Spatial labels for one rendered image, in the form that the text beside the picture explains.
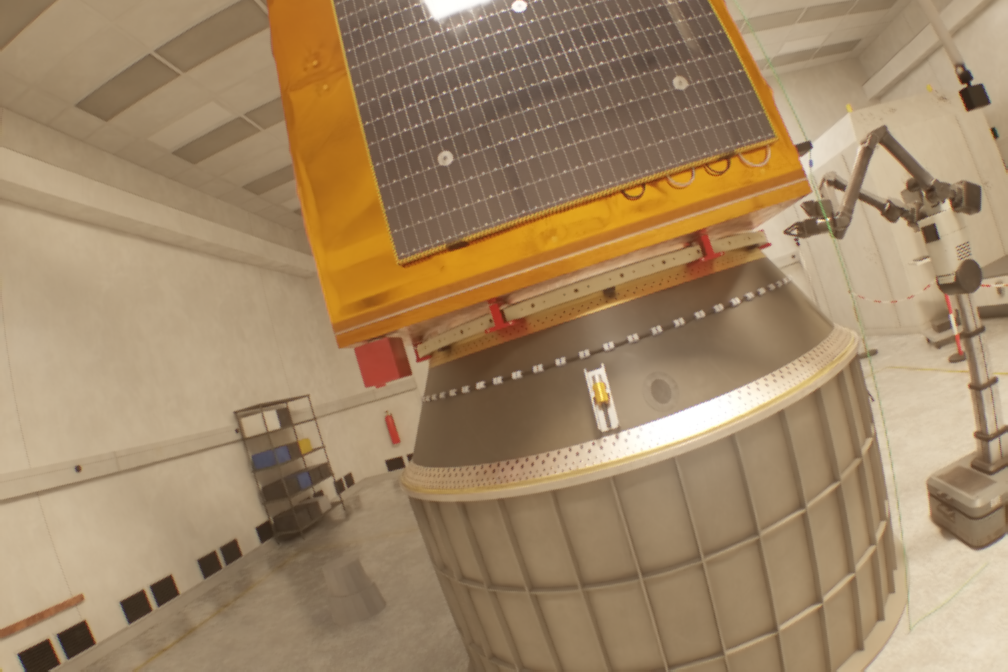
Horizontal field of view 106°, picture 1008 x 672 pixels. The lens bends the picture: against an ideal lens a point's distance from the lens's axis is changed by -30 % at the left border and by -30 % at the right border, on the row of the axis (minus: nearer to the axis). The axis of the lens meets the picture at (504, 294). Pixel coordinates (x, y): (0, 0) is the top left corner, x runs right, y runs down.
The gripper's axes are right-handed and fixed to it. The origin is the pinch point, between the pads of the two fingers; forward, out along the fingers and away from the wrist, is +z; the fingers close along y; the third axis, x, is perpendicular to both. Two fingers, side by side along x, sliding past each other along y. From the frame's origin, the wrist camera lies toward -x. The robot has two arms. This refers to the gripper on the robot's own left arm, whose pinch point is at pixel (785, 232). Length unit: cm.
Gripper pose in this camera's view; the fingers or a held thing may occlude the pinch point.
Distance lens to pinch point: 230.1
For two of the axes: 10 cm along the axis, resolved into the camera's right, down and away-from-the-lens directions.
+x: 1.7, 9.8, 0.0
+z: -7.5, 1.3, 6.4
